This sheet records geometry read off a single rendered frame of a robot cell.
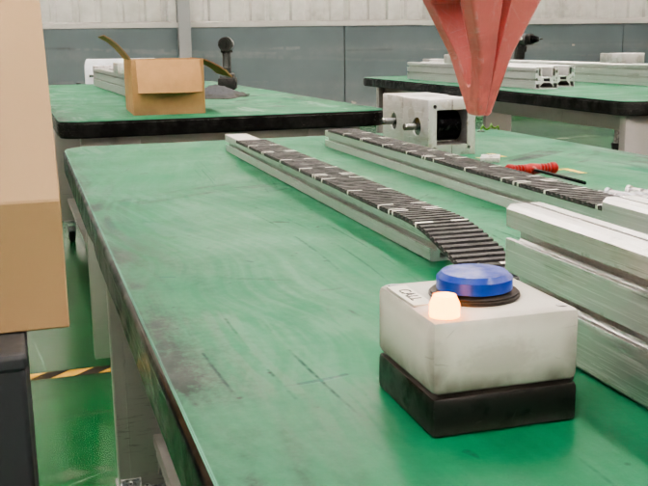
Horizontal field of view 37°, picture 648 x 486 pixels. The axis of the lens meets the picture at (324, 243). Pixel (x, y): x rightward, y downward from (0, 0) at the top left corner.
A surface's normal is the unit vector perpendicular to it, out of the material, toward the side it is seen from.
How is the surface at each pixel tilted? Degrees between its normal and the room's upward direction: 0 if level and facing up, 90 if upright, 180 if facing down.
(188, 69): 64
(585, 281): 90
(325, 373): 0
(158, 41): 90
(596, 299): 90
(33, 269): 90
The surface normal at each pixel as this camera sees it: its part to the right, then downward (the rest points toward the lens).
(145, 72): 0.23, -0.27
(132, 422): 0.30, 0.19
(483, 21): 0.28, 0.54
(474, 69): -0.94, 0.25
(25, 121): 0.19, -0.58
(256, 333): -0.01, -0.98
